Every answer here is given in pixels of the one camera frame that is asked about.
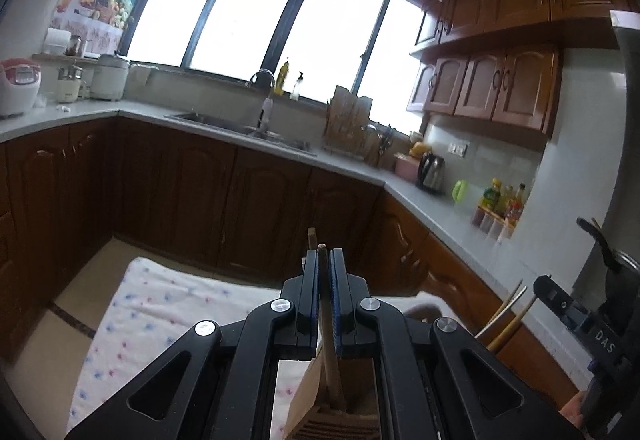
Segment white floral tablecloth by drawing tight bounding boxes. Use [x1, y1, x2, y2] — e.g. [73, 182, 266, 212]
[67, 256, 446, 440]

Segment wooden upper cabinets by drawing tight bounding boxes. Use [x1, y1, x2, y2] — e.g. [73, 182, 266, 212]
[406, 0, 640, 136]

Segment wooden lower cabinets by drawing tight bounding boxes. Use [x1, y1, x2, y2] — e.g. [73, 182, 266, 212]
[0, 117, 581, 401]

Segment black wok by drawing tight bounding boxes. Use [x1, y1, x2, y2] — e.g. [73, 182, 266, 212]
[576, 216, 640, 281]

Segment grey kitchen countertop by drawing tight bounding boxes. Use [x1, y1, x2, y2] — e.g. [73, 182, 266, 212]
[0, 95, 586, 391]

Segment wooden cabinets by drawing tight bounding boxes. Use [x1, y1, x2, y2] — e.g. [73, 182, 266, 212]
[406, 0, 640, 136]
[0, 117, 581, 401]

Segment pink container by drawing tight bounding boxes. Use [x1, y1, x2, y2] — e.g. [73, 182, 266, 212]
[395, 152, 423, 181]

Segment dark knife holder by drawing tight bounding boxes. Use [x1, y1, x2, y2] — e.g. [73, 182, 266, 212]
[361, 122, 397, 169]

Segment chrome sink faucet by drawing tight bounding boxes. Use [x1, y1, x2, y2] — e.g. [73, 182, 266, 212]
[249, 69, 277, 131]

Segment white box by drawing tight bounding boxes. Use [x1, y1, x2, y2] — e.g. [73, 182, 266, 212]
[44, 27, 72, 56]

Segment person's right hand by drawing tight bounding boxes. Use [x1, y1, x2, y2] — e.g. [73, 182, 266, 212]
[559, 390, 587, 428]

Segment steel kitchen sink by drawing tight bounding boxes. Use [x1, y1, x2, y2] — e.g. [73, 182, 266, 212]
[164, 111, 318, 156]

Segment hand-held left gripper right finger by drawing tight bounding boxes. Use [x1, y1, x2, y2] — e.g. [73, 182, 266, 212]
[327, 247, 583, 440]

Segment steel electric kettle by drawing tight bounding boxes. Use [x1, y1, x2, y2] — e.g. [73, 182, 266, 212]
[416, 151, 447, 195]

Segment spice jar set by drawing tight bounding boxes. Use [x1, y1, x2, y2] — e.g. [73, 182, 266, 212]
[472, 207, 516, 241]

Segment yellow dish soap bottle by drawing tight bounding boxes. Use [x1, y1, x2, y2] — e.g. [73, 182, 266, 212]
[276, 57, 291, 96]

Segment grey range hood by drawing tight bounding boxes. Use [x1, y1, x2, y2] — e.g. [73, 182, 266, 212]
[609, 10, 640, 86]

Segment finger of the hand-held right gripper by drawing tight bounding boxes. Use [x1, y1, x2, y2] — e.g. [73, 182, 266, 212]
[532, 274, 596, 340]

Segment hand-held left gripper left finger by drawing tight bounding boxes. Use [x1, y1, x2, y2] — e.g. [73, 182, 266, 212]
[65, 247, 321, 440]

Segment kitchen window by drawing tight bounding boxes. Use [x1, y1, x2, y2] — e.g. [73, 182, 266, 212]
[125, 0, 431, 136]

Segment yellow cooking oil bottle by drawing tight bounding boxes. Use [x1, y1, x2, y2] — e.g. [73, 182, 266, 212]
[482, 178, 503, 213]

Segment red and white rice cooker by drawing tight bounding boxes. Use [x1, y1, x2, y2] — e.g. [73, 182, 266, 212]
[0, 58, 42, 117]

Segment wooden utensil holder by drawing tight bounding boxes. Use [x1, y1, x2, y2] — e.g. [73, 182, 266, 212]
[282, 227, 396, 440]

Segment steel chopstick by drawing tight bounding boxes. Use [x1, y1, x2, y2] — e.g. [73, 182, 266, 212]
[474, 286, 528, 340]

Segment wooden chopstick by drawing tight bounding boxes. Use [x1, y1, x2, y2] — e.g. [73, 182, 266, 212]
[486, 296, 537, 352]
[316, 243, 349, 414]

